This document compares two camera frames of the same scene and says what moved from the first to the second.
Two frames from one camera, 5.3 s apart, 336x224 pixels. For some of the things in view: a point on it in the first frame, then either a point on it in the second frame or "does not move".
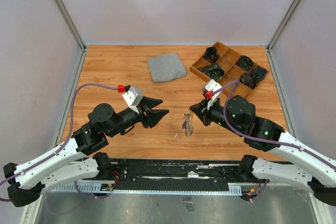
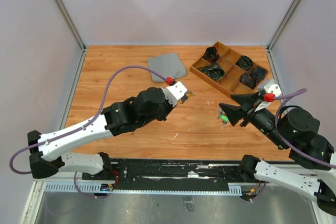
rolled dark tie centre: x=214 y=71 does not move
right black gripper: x=201 y=110 → x=249 y=102
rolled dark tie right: x=245 y=62 does not move
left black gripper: x=154 y=116 → x=170 y=106
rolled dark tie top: x=211 y=54 does not move
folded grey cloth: x=166 y=67 does not move
